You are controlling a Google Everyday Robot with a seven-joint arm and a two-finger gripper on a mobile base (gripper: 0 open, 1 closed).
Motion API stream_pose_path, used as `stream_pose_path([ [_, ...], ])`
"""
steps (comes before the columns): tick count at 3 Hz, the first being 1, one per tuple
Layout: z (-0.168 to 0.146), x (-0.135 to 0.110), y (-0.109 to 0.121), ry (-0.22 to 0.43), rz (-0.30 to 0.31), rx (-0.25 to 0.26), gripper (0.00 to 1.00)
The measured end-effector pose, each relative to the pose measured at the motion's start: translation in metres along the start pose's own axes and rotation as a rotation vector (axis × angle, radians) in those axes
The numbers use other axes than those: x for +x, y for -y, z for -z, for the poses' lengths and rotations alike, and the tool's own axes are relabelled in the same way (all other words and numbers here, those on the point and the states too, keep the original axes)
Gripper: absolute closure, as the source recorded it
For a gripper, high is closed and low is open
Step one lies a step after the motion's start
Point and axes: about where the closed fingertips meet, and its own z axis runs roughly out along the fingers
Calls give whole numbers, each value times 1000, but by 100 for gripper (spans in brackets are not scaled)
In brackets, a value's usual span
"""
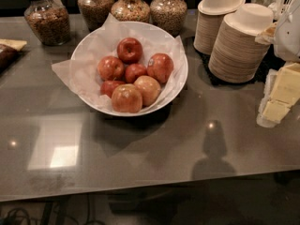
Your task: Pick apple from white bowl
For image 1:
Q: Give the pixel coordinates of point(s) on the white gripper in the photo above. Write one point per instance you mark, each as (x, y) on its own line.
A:
(289, 42)

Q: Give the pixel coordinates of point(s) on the red apple with sticker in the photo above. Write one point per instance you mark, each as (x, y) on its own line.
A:
(160, 67)

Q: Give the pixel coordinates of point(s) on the yellow-red right front apple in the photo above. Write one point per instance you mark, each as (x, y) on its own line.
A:
(150, 89)

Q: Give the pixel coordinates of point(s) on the yellow-red apple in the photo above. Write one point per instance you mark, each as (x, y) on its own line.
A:
(150, 89)
(126, 98)

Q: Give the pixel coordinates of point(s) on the small red centre apple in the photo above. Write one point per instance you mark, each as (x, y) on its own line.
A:
(134, 71)

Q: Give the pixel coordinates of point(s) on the white ceramic bowl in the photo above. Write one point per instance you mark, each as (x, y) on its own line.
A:
(128, 68)

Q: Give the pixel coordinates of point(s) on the dark red top apple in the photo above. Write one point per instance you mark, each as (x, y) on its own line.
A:
(130, 50)

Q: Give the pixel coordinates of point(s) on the red left apple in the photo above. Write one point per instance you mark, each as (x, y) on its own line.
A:
(110, 68)

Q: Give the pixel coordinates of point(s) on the dark red lower-left apple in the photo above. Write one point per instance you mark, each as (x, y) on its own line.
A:
(108, 87)

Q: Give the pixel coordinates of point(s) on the white paper bowl liner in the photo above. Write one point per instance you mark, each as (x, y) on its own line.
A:
(80, 75)

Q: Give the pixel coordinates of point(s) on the black mat under bowls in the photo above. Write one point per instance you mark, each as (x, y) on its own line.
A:
(270, 61)

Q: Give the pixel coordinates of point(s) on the front stack paper bowls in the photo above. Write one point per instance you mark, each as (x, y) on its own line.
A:
(236, 55)

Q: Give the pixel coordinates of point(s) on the stack paper bowls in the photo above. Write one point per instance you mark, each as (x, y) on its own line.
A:
(236, 55)
(210, 17)

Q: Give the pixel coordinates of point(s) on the rear stack paper bowls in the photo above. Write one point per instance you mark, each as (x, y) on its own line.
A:
(210, 17)

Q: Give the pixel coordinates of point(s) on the glass cereal jar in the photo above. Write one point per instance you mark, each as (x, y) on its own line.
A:
(169, 15)
(49, 21)
(131, 11)
(95, 12)

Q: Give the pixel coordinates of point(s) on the left glass cereal jar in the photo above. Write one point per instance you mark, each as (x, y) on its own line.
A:
(49, 21)

